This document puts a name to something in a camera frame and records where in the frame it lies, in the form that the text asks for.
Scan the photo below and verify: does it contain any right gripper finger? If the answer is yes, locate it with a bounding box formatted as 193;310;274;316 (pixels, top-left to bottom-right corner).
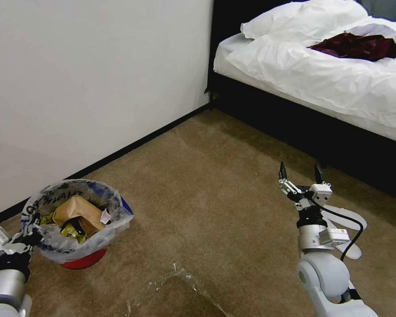
313;163;333;189
275;162;302;201

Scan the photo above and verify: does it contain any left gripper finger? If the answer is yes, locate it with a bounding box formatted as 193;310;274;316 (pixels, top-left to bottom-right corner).
30;227;46;246
6;241;44;255

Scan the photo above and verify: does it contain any red trash bin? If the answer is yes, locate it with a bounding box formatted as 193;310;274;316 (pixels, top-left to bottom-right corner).
60;246;108;270

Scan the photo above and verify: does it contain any clear printed bin bag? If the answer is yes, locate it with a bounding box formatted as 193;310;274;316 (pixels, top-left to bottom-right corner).
21;178;135;265

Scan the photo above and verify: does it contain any yellow snack wrapper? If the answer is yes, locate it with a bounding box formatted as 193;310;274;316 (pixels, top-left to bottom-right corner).
60;221;87;244

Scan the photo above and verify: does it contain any white slipper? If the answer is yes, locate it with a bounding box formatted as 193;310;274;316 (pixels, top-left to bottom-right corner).
322;207;369;232
336;241;363;262

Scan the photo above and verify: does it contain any brown paper bag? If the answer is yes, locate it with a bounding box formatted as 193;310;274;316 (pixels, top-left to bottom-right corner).
52;195;107;239

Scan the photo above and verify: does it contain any white mattress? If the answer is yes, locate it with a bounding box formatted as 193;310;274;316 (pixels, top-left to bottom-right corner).
213;32;396;147

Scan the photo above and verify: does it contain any white duvet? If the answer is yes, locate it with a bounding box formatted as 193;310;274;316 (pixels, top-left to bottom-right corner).
225;15;396;128

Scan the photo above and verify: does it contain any black baseboard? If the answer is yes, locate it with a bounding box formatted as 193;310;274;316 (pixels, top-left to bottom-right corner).
0;101;215;229

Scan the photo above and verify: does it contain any dark red cloth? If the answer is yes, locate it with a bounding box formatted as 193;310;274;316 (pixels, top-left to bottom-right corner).
306;31;396;63

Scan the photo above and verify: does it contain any clear plastic wrap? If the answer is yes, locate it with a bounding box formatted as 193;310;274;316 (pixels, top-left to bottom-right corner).
125;261;227;317

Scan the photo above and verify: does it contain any white pillow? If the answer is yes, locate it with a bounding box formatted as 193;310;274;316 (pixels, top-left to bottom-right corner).
240;0;372;41

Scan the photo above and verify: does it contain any grey headboard cushion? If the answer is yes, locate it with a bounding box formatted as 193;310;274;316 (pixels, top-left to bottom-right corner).
360;0;396;24

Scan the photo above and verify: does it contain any black bed frame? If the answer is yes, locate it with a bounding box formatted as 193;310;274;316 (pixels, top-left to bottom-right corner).
205;0;396;205

